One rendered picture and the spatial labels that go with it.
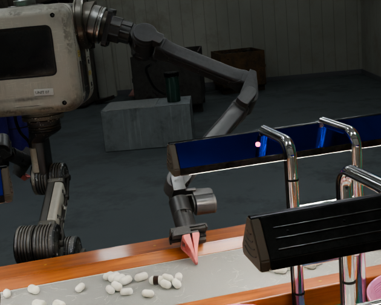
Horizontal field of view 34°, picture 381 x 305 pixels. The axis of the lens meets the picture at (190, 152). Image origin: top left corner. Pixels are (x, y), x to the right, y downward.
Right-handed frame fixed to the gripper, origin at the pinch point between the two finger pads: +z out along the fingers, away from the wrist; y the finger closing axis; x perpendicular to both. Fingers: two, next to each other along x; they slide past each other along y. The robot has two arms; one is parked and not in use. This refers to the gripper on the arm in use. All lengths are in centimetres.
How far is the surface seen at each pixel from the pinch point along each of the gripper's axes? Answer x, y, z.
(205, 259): 3.4, 3.3, -1.6
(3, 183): -36, -43, -7
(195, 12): 542, 238, -749
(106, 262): 5.0, -22.5, -6.9
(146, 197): 257, 32, -195
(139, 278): -2.0, -15.6, 2.9
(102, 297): -3.7, -25.6, 7.0
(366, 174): -68, 16, 26
